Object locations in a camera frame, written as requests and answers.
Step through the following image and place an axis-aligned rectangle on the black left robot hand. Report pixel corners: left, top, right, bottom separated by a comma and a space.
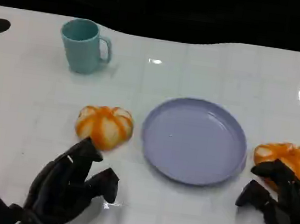
0, 125, 126, 224

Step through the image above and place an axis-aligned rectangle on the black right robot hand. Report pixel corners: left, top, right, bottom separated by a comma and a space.
233, 154, 300, 224

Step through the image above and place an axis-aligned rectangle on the orange and white bread roll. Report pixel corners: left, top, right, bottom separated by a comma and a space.
249, 139, 300, 193
72, 102, 137, 154

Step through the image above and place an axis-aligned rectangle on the lilac plate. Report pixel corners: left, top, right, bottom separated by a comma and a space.
135, 92, 254, 193

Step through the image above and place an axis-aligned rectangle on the pale green mug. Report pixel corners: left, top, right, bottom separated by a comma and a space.
55, 16, 116, 78

